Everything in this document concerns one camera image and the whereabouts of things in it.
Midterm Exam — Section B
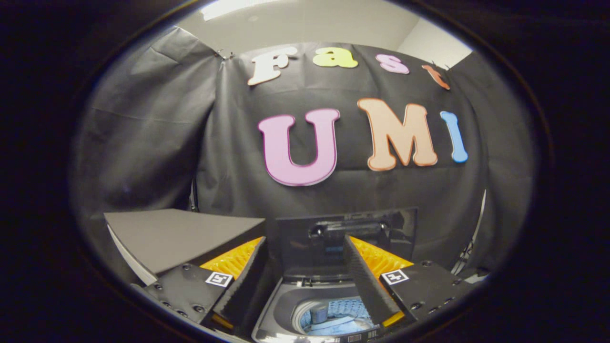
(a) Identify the dark washing machine lid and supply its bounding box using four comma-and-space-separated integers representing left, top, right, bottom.
275, 206, 419, 282

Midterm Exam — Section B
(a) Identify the light blue cloth garment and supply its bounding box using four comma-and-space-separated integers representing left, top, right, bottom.
300, 298, 375, 335

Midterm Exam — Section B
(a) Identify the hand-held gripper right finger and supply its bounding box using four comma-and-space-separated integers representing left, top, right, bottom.
342, 235, 482, 334

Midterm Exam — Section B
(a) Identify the ceiling light panel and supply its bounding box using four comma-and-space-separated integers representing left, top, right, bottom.
200, 0, 282, 20

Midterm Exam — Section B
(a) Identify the black backdrop cloth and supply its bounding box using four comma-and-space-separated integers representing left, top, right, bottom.
71, 26, 534, 286

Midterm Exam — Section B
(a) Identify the white cabinet with dark top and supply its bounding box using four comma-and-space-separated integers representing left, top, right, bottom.
104, 208, 266, 286

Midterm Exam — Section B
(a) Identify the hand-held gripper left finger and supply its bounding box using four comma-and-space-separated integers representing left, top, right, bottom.
131, 236, 270, 336

